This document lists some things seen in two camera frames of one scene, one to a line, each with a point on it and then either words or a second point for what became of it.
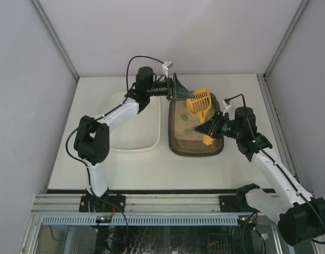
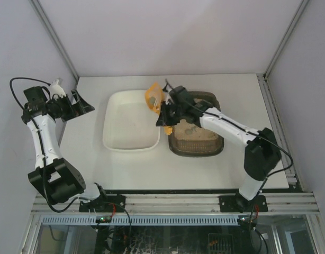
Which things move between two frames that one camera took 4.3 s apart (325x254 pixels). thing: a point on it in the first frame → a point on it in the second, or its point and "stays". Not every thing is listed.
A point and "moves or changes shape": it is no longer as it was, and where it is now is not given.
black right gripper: [217, 125] → [164, 115]
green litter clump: [184, 117] moves or changes shape
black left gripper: [173, 88] → [71, 106]
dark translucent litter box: [184, 140] stays
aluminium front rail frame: [53, 203] stays
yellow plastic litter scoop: [200, 102] → [154, 96]
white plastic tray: [140, 132] stays
